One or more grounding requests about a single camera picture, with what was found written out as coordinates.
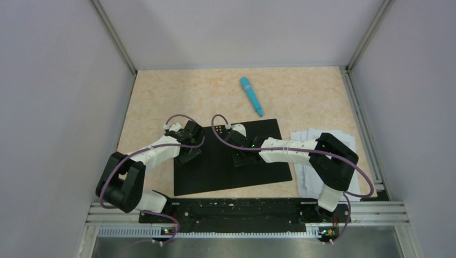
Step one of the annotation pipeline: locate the grey black file folder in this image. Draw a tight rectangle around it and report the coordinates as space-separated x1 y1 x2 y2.
174 126 292 196

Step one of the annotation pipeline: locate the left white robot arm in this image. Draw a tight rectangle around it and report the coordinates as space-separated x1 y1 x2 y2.
95 120 205 222

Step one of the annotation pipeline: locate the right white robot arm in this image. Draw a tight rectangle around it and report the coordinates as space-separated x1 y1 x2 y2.
219 129 359 221

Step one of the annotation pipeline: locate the turquoise marker pen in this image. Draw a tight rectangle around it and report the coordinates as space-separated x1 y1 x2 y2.
240 77 264 117

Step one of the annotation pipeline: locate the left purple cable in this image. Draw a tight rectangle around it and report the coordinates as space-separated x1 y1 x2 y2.
99 113 206 211

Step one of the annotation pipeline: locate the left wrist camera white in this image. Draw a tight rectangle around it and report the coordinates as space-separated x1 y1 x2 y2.
163 123 182 135

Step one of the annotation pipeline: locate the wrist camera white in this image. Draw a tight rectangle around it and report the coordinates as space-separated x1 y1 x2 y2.
163 123 182 135
225 124 247 137

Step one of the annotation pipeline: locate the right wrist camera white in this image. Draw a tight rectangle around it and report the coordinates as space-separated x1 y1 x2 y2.
225 124 247 137

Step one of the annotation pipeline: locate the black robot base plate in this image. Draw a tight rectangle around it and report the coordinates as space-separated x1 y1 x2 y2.
139 198 351 242

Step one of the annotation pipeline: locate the left aluminium corner post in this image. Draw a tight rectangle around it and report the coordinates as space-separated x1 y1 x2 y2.
89 0 138 76

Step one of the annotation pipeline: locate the aluminium corner post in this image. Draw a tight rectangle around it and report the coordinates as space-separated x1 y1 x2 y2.
345 0 395 74
89 0 138 76

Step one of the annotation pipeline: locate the aluminium frame rail front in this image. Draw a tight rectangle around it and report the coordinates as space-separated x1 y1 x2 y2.
76 198 422 257

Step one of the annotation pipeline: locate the right aluminium corner post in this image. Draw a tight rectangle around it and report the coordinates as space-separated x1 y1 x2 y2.
345 0 395 74

